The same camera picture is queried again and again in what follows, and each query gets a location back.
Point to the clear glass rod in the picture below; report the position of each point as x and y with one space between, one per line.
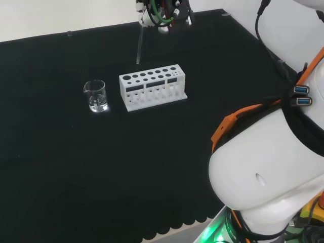
140 48

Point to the black cloth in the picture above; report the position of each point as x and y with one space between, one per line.
76 164

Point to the small clear glass beaker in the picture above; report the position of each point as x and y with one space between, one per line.
97 101

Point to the yellow stop button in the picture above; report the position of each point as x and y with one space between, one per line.
307 210

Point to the white test tube rack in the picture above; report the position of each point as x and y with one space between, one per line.
152 98

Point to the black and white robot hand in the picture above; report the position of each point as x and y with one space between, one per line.
179 17

